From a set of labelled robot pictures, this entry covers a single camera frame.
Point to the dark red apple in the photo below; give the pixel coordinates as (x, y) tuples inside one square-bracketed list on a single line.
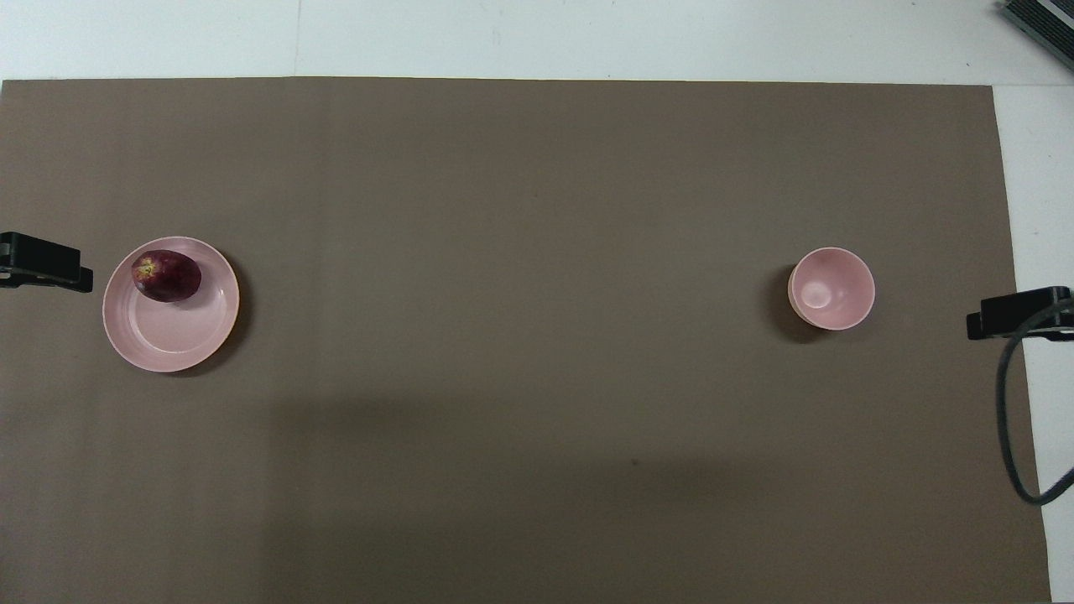
[(168, 275)]

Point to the pink round plate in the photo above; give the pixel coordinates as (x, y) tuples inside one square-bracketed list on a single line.
[(180, 331)]

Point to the pink small bowl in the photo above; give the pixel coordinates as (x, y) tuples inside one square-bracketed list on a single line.
[(831, 289)]

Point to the grey ribbed metal device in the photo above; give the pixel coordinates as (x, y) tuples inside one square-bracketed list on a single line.
[(1045, 25)]

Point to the brown paper table mat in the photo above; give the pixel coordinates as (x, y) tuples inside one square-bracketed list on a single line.
[(537, 377)]

